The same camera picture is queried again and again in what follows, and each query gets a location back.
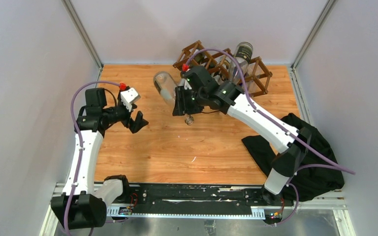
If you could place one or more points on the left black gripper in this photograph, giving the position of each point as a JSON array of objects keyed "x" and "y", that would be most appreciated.
[{"x": 134, "y": 125}]

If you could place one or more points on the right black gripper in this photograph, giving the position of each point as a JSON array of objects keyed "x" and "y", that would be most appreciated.
[{"x": 181, "y": 106}]

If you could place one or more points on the clear bottle black label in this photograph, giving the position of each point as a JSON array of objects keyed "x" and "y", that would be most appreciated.
[
  {"x": 165, "y": 85},
  {"x": 243, "y": 55}
]

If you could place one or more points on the clear bottle gold label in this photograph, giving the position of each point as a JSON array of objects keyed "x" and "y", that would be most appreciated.
[{"x": 220, "y": 76}]

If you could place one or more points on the dark green wine bottle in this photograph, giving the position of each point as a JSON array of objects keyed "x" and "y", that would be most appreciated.
[{"x": 204, "y": 59}]

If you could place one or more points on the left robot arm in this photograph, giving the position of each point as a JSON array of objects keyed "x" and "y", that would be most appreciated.
[{"x": 84, "y": 163}]

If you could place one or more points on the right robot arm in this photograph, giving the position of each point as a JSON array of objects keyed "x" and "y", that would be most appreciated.
[{"x": 230, "y": 99}]

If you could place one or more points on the tall slim clear bottle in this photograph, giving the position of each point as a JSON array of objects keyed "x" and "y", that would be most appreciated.
[{"x": 251, "y": 85}]

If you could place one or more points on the brown wooden wine rack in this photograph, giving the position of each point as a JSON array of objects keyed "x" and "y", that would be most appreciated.
[{"x": 222, "y": 62}]

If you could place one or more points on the black cloth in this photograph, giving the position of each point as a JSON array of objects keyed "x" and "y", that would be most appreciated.
[{"x": 310, "y": 182}]

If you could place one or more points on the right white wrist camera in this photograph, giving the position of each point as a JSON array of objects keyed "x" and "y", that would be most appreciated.
[{"x": 183, "y": 82}]

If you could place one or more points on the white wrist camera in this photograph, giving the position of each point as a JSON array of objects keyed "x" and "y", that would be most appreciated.
[
  {"x": 129, "y": 97},
  {"x": 183, "y": 82}
]

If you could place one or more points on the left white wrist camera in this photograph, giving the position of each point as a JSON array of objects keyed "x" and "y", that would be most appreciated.
[{"x": 129, "y": 97}]

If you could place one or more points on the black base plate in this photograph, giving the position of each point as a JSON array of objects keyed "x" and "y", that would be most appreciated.
[{"x": 197, "y": 201}]

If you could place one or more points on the aluminium rail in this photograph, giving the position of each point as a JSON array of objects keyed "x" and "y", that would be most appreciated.
[{"x": 329, "y": 201}]

